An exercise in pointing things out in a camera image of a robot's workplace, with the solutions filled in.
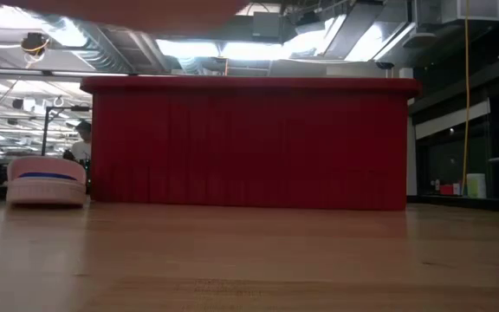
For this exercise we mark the silver corrugated ventilation duct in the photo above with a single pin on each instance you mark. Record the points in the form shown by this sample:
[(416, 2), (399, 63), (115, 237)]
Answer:
[(102, 58)]

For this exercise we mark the black background rig stand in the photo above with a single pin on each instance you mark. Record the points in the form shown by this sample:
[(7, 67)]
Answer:
[(44, 130)]

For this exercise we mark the light green wipes canister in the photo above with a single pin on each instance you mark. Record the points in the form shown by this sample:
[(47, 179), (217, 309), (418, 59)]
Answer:
[(476, 186)]

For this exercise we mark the pink foam slide sandal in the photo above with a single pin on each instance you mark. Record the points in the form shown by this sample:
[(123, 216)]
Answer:
[(46, 190), (137, 13)]

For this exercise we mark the small red box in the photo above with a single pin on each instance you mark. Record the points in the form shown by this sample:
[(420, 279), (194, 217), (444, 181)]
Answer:
[(446, 190)]

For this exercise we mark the ceiling light panel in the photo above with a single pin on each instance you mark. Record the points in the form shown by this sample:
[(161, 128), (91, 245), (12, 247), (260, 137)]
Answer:
[(189, 48)]

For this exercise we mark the person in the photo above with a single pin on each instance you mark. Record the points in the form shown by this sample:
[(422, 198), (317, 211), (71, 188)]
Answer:
[(80, 149)]

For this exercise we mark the black aluminium rig frame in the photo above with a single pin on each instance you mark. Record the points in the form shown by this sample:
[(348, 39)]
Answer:
[(470, 203)]

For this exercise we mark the grey ceiling box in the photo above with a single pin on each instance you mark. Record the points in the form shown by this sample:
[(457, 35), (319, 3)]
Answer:
[(267, 26)]

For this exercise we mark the red plastic bin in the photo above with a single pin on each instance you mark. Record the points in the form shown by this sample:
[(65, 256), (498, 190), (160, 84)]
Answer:
[(249, 143)]

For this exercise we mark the white ceiling unit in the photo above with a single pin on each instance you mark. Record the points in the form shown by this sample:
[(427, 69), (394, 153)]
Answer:
[(470, 11)]

